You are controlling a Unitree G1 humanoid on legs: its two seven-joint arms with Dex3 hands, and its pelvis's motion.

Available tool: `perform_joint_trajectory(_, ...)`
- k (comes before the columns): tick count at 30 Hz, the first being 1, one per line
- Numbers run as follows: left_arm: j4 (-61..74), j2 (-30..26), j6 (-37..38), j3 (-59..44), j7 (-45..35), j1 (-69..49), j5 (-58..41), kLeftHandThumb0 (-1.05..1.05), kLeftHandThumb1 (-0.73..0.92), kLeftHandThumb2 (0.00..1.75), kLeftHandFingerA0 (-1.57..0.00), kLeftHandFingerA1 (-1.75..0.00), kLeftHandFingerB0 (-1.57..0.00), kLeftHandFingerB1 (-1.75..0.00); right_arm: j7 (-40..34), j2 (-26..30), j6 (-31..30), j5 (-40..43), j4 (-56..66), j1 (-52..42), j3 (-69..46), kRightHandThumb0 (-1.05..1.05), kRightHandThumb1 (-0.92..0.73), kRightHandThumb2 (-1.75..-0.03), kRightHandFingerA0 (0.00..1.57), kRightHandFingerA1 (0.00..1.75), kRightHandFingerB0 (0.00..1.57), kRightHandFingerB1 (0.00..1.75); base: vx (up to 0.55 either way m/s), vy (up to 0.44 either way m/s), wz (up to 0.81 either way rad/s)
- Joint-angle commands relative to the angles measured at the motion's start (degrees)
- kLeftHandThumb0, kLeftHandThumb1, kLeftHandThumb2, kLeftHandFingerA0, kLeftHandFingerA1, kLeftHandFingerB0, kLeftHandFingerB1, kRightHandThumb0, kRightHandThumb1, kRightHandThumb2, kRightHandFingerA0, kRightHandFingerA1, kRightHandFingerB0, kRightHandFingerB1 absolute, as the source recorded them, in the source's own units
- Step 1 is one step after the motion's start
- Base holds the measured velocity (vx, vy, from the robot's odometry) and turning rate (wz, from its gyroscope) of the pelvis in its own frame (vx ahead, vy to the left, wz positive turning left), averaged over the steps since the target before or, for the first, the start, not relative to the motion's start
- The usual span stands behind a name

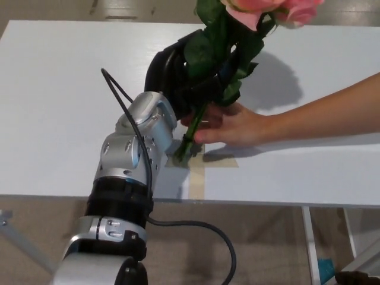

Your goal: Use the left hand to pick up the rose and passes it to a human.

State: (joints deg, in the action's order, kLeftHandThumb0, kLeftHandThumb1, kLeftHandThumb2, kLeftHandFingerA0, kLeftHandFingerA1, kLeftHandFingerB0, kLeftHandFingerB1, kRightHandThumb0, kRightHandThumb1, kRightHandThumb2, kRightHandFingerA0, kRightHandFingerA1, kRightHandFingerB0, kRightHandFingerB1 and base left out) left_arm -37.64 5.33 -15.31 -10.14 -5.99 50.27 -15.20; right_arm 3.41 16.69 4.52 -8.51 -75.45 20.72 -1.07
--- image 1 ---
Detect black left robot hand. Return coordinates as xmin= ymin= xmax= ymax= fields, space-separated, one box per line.
xmin=143 ymin=28 xmax=240 ymax=120

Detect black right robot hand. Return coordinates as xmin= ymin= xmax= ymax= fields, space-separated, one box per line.
xmin=335 ymin=270 xmax=380 ymax=285

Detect bare human hand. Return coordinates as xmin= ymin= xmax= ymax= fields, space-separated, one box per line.
xmin=180 ymin=102 xmax=268 ymax=150

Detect pink rose bouquet green leaves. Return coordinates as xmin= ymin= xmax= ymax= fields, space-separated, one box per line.
xmin=173 ymin=0 xmax=326 ymax=164

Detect bare human forearm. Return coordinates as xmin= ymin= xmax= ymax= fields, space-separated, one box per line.
xmin=261 ymin=71 xmax=380 ymax=144

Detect teal object on floor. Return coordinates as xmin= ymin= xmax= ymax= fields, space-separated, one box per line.
xmin=318 ymin=256 xmax=337 ymax=285

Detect short beige masking tape strip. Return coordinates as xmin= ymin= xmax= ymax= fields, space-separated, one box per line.
xmin=165 ymin=153 xmax=240 ymax=169

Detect white metal table leg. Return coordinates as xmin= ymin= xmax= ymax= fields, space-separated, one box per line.
xmin=300 ymin=206 xmax=323 ymax=285
xmin=342 ymin=207 xmax=357 ymax=259

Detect grey metal frame bar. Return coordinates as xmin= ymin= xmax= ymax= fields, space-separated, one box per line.
xmin=335 ymin=242 xmax=380 ymax=285
xmin=0 ymin=209 xmax=58 ymax=274

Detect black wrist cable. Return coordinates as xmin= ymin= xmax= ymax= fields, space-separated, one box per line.
xmin=100 ymin=68 xmax=238 ymax=285

